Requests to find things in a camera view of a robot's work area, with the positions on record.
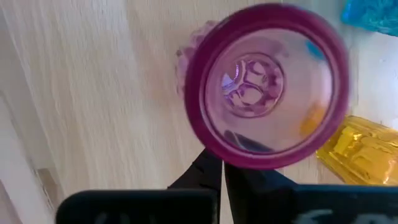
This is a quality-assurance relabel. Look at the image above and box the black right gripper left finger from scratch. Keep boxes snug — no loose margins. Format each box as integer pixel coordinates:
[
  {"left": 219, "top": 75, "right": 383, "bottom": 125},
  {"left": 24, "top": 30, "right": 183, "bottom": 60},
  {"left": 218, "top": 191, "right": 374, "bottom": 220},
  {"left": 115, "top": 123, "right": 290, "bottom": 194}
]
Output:
[{"left": 55, "top": 149, "right": 223, "bottom": 224}]

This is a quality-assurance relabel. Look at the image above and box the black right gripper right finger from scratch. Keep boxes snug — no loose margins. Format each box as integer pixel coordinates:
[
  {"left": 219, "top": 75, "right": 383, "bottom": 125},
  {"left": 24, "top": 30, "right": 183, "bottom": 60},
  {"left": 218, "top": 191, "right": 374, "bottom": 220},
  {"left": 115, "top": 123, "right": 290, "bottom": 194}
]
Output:
[{"left": 224, "top": 163, "right": 398, "bottom": 224}]

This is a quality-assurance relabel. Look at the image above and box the small cyan glass bottle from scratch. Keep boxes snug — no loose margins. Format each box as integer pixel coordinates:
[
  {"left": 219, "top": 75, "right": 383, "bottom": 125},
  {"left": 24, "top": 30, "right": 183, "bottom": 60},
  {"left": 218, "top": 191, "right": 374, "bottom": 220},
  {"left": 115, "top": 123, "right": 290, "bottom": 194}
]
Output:
[{"left": 340, "top": 0, "right": 398, "bottom": 37}]

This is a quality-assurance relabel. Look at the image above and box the yellow textured glass vase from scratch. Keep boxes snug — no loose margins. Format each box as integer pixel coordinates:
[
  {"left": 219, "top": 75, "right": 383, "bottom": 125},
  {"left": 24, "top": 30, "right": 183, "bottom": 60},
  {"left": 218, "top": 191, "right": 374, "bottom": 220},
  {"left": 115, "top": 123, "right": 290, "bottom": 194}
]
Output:
[{"left": 315, "top": 114, "right": 398, "bottom": 187}]

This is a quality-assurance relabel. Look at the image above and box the purple dimpled glass vase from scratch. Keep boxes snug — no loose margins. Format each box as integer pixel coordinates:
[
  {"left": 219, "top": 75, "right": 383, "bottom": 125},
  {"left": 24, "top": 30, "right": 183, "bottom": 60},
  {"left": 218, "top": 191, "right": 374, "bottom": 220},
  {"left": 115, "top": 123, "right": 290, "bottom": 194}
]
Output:
[{"left": 174, "top": 2, "right": 351, "bottom": 170}]

